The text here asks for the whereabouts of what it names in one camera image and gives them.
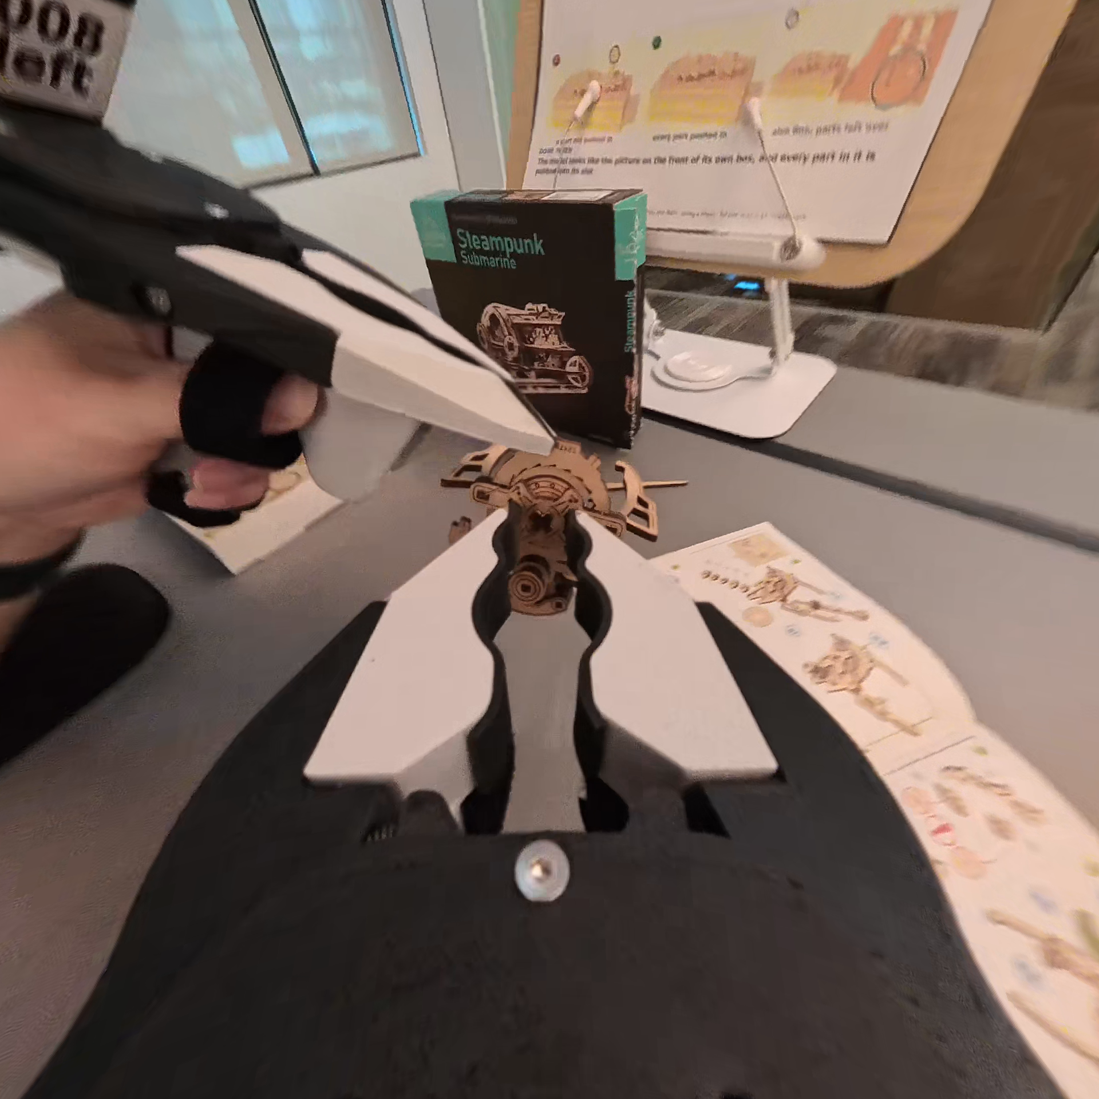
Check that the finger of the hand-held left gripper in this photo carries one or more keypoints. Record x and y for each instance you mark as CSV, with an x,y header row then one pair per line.
x,y
360,279
387,369

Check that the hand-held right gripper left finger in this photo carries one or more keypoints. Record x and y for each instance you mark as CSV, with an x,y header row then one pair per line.
x,y
404,687

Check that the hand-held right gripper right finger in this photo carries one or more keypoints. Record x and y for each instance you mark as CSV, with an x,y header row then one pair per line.
x,y
678,687

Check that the wooden gear model assembly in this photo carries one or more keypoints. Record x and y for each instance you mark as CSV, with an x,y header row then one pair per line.
x,y
541,497

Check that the black model kit box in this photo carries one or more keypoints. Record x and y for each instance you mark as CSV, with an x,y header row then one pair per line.
x,y
533,309

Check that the person's left hand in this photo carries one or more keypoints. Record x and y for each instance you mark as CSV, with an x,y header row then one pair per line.
x,y
78,403

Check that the illustrated instruction booklet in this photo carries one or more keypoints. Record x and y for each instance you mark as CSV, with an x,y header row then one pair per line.
x,y
816,644

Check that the frosted glass window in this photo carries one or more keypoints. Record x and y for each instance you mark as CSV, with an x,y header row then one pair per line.
x,y
336,85

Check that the white flat box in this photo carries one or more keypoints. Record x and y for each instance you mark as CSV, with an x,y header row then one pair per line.
x,y
249,546

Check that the white document stand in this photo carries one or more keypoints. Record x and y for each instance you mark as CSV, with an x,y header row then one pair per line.
x,y
748,386

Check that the brown cardboard box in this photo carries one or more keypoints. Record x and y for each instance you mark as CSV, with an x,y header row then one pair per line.
x,y
1013,258

